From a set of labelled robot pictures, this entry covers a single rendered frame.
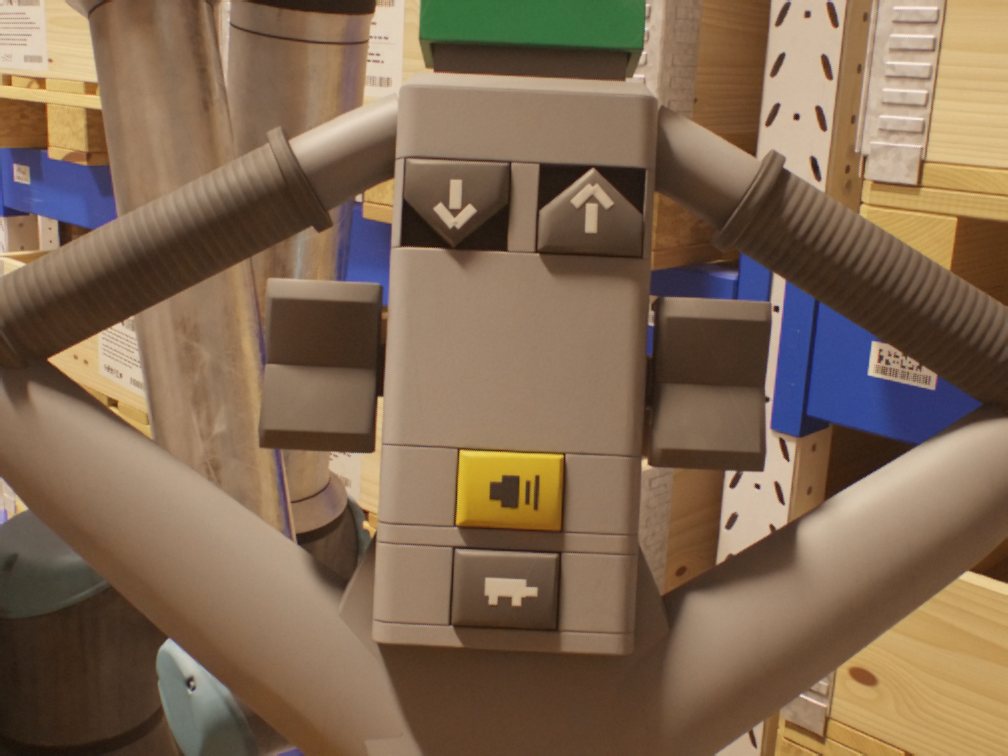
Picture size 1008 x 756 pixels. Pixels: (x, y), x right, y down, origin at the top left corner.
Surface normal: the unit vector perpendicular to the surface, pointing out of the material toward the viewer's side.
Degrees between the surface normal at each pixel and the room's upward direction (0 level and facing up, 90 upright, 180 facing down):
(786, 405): 90
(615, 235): 74
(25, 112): 90
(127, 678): 96
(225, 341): 69
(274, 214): 104
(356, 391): 57
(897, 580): 80
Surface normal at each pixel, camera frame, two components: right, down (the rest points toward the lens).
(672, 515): 0.72, 0.22
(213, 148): 0.75, -0.15
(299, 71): 0.19, 0.41
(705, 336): -0.02, 0.27
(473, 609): 0.00, -0.02
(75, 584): 0.33, 0.18
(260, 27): -0.42, 0.30
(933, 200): -0.69, 0.16
